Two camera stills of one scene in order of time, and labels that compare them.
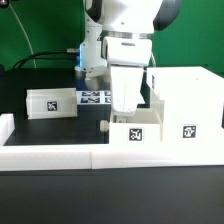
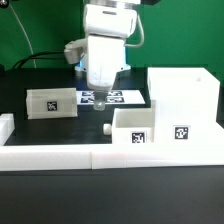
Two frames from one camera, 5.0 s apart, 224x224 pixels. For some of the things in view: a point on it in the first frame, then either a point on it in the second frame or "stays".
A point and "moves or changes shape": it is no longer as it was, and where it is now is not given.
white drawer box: [145, 127] moves or changes shape
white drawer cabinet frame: [193, 99] moves or changes shape
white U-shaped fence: [46, 157] stays
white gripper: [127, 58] → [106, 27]
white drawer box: [48, 103] stays
